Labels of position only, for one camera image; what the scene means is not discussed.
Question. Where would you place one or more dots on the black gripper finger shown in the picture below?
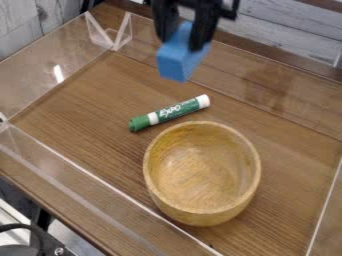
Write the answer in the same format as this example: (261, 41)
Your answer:
(166, 18)
(208, 14)

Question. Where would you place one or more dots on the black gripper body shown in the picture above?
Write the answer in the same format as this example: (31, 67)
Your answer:
(227, 7)

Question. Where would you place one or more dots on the blue foam block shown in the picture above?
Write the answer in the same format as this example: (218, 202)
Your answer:
(177, 60)

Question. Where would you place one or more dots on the brown wooden bowl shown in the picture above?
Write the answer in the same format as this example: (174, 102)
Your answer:
(202, 171)

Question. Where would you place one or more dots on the green Expo marker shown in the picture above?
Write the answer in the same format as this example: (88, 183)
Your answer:
(169, 113)

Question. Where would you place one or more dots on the black metal table leg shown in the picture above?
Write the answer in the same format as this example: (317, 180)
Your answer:
(43, 219)

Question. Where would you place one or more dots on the clear acrylic corner bracket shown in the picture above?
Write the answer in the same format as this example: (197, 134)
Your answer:
(110, 38)

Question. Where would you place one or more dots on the clear acrylic barrier wall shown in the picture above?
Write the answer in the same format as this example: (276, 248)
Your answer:
(109, 217)

